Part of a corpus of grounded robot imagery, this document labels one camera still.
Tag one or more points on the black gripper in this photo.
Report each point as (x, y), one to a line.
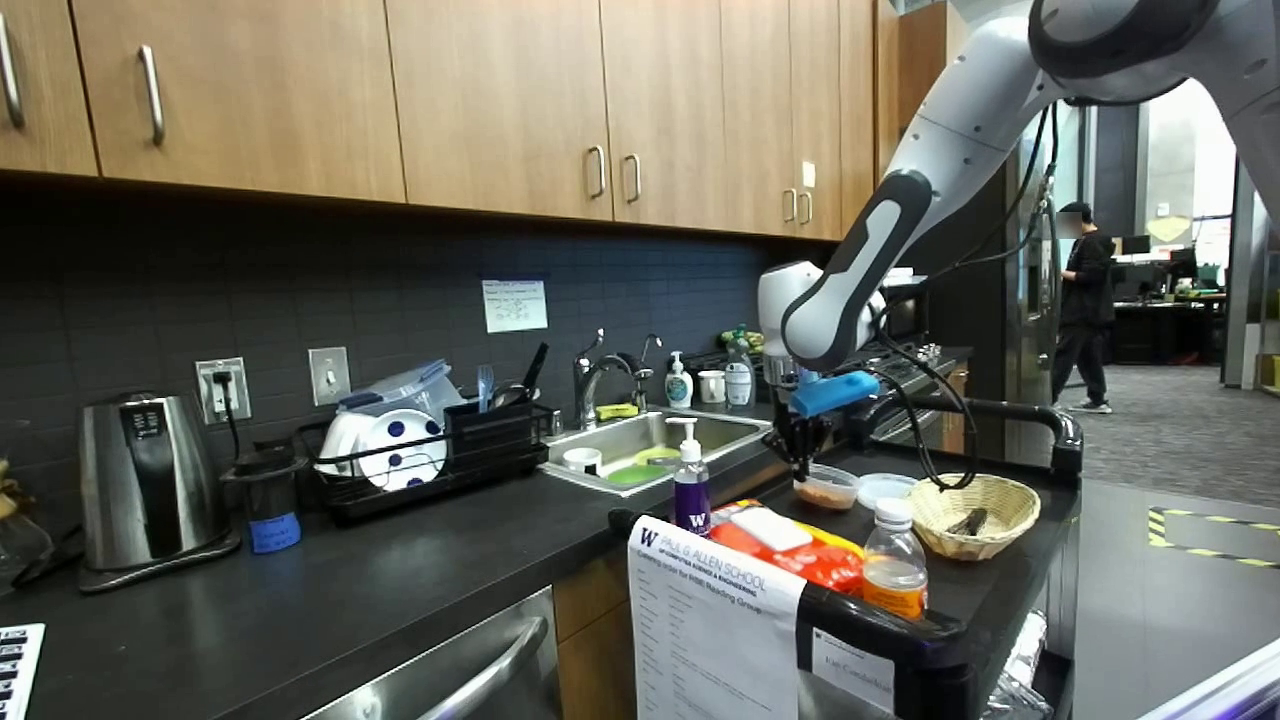
(812, 430)

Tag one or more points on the plastic bowl with orange food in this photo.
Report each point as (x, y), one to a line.
(827, 495)

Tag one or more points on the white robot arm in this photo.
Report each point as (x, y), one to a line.
(962, 120)

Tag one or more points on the clear plastic lid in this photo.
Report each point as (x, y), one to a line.
(886, 490)

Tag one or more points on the orange wet wipes pack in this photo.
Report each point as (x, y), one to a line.
(785, 545)

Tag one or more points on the stainless steel sink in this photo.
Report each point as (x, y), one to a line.
(723, 432)

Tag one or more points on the clear bottle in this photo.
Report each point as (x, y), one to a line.
(737, 381)

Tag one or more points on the purple pump bottle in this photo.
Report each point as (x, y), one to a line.
(690, 500)

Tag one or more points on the white mug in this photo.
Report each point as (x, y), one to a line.
(714, 389)

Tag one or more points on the bottle with orange liquid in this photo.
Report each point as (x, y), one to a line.
(898, 572)

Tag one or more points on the green leafy item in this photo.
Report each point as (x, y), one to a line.
(740, 343)

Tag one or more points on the hand soap dispenser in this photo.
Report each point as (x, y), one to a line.
(679, 387)

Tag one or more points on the white printed paper sheet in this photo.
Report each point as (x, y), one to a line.
(706, 626)

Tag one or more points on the woven straw basket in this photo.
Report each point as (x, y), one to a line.
(1013, 514)

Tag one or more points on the yellow sponge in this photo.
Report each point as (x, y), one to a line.
(619, 412)

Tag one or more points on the black utility cart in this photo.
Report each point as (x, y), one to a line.
(986, 600)

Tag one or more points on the small white cup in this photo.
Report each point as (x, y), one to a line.
(581, 462)

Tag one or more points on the dark sink faucet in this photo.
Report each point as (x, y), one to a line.
(588, 381)

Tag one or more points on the stainless steel refrigerator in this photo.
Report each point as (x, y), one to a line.
(1032, 305)

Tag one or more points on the wooden base cabinet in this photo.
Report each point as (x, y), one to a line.
(585, 640)

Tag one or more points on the black kitchen utensil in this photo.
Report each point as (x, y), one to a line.
(534, 370)

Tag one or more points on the person in black clothes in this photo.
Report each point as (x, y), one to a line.
(1084, 292)

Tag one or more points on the black dish rack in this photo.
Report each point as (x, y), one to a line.
(494, 442)

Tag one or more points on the office desk with monitors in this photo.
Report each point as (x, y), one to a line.
(1173, 305)

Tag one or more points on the clear plastic container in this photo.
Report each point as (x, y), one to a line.
(413, 387)

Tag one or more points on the stainless steel dishwasher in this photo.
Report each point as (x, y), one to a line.
(455, 667)

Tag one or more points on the white purple panel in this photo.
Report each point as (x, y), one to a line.
(1220, 684)

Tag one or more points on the black container with blue base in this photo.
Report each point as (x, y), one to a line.
(265, 500)

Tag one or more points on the silver toaster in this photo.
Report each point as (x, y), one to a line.
(145, 484)

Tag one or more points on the white keypad device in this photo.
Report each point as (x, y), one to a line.
(19, 674)

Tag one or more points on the white wall note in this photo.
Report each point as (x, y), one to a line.
(514, 305)

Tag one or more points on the wooden wall cabinet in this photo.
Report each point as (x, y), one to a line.
(494, 95)

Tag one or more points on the white switch plate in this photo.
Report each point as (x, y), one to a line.
(330, 377)

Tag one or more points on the white wall outlet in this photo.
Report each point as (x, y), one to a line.
(227, 389)

